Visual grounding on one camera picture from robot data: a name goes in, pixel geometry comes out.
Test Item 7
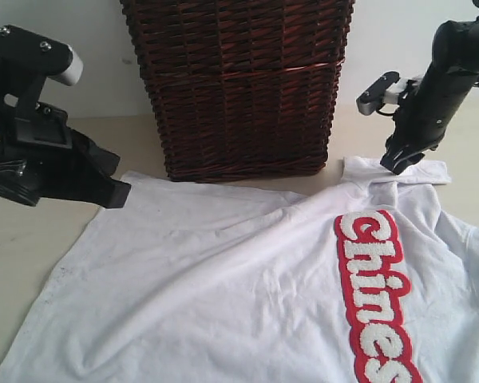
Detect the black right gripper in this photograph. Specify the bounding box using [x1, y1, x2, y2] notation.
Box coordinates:
[380, 90, 443, 175]

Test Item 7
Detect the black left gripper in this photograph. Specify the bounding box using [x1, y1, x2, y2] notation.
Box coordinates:
[0, 99, 132, 209]

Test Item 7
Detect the white t-shirt red lettering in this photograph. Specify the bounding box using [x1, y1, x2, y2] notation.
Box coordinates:
[0, 156, 479, 382]

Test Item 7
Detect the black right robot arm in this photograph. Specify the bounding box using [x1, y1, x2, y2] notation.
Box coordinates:
[380, 18, 479, 175]

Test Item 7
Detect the dark brown wicker basket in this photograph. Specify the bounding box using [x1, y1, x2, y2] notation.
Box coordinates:
[121, 1, 354, 182]

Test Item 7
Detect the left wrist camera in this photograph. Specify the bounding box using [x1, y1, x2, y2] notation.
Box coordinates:
[0, 25, 84, 108]

